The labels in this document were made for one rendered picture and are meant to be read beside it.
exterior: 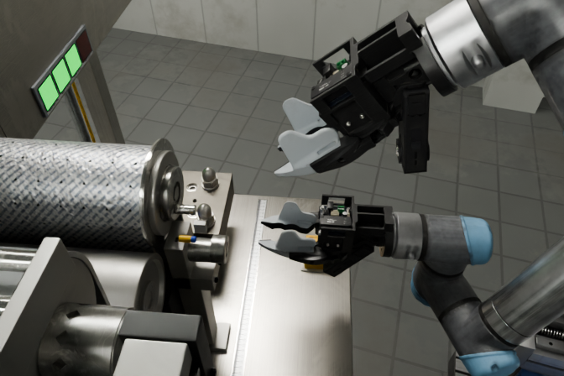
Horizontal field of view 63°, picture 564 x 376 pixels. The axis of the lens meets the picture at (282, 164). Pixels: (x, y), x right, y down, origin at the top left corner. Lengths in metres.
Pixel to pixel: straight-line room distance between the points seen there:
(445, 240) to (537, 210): 1.82
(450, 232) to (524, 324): 0.16
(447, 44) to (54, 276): 0.36
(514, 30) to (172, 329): 0.34
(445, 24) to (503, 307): 0.46
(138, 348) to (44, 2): 0.83
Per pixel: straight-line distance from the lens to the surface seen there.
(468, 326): 0.80
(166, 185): 0.61
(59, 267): 0.36
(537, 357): 1.19
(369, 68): 0.47
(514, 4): 0.43
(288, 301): 0.94
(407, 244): 0.75
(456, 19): 0.44
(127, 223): 0.62
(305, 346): 0.90
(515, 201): 2.56
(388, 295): 2.03
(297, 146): 0.49
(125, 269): 0.61
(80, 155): 0.65
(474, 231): 0.78
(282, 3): 3.18
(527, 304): 0.75
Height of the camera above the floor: 1.72
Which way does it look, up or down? 44 degrees down
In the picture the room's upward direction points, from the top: straight up
